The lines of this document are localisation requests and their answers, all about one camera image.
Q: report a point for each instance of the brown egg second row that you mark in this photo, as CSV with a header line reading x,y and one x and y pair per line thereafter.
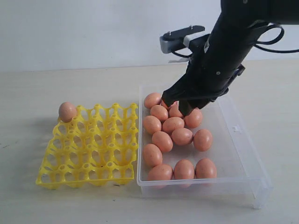
x,y
159,112
172,124

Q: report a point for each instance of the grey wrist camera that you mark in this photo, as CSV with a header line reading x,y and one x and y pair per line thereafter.
x,y
180,39

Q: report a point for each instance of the clear plastic container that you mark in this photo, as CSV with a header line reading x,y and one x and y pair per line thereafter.
x,y
239,168

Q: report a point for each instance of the brown egg placed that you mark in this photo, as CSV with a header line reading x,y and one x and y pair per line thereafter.
x,y
67,111
174,111

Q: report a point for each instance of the brown egg centre left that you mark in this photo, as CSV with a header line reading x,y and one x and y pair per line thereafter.
x,y
163,141

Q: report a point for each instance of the brown egg front right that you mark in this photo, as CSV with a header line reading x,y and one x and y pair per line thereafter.
x,y
205,169

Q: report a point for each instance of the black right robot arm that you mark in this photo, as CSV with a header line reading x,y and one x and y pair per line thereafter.
x,y
242,22

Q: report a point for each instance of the yellow plastic egg tray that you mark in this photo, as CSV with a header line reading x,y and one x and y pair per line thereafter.
x,y
97,146

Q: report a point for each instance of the brown egg back left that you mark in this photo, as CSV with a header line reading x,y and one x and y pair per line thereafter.
x,y
152,99

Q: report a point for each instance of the brown egg back right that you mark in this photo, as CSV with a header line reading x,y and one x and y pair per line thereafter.
x,y
194,119

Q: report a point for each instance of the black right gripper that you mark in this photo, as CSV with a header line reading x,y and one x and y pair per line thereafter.
x,y
210,72

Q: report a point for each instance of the brown egg right centre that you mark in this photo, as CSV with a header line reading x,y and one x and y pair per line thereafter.
x,y
203,140

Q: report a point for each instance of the brown egg left column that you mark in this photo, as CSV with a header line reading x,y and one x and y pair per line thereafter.
x,y
152,124

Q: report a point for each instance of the brown egg front middle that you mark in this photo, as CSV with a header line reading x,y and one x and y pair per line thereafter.
x,y
184,169

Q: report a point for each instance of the brown egg second row left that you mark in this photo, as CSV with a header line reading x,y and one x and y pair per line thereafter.
x,y
159,112

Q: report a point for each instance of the brown egg second row middle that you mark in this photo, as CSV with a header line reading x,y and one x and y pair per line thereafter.
x,y
172,124

